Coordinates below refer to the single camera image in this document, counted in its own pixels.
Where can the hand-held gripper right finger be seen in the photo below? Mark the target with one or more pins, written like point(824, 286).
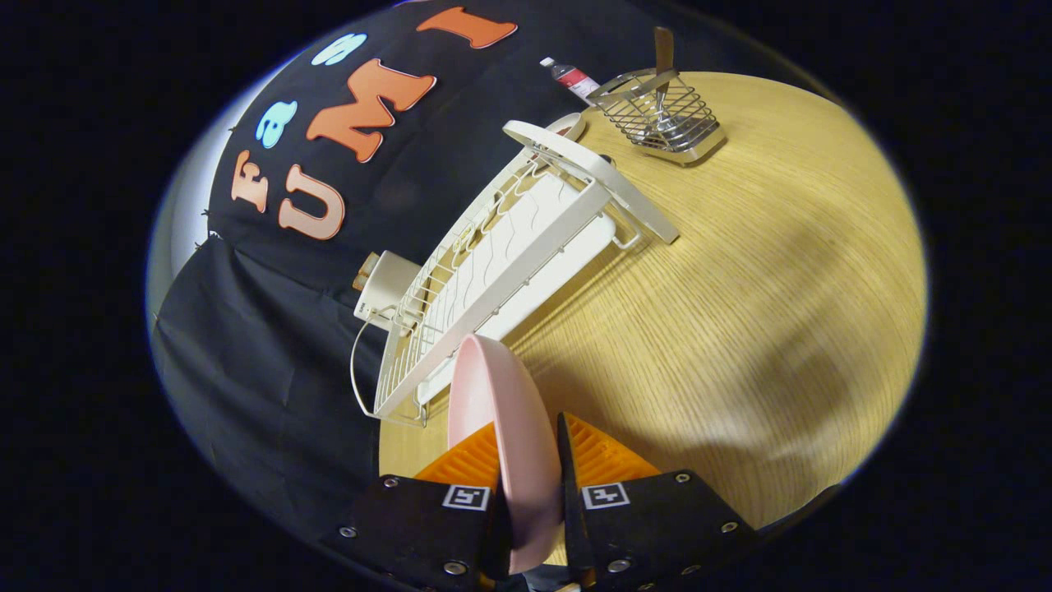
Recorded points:
point(569, 526)

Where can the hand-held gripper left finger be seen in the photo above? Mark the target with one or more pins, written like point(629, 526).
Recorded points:
point(419, 526)

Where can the pink plate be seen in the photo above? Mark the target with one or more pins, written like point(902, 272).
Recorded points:
point(501, 411)

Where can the white round plate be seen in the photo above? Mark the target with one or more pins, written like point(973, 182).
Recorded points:
point(571, 125)

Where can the white toaster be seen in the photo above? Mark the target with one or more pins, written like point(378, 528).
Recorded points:
point(393, 284)

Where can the brown toast slice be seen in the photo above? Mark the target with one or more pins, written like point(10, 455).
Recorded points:
point(366, 271)

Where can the clear plastic bottle red label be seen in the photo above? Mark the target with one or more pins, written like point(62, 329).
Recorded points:
point(575, 80)

